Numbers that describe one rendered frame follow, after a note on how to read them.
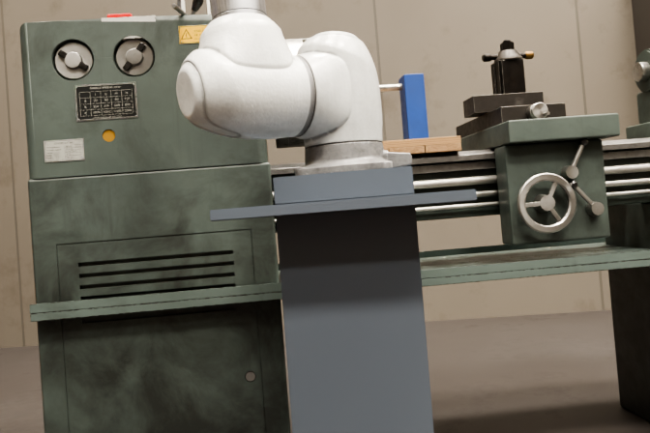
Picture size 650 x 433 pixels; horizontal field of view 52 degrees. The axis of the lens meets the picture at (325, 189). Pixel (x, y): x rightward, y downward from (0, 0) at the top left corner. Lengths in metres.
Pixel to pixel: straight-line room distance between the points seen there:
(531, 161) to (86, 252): 1.16
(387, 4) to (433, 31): 0.33
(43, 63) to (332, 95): 0.85
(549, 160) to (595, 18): 2.64
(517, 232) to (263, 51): 0.92
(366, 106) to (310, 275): 0.33
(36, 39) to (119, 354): 0.81
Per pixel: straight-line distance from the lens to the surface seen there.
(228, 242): 1.71
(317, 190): 1.20
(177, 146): 1.73
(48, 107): 1.81
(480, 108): 1.95
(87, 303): 1.74
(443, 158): 1.87
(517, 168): 1.83
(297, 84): 1.20
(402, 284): 1.20
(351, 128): 1.25
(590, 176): 1.91
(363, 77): 1.27
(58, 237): 1.78
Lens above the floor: 0.74
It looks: 2 degrees up
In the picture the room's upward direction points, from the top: 4 degrees counter-clockwise
